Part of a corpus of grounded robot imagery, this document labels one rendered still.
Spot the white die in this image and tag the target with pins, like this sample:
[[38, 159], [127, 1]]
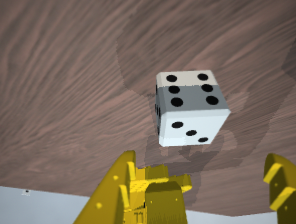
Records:
[[190, 107]]

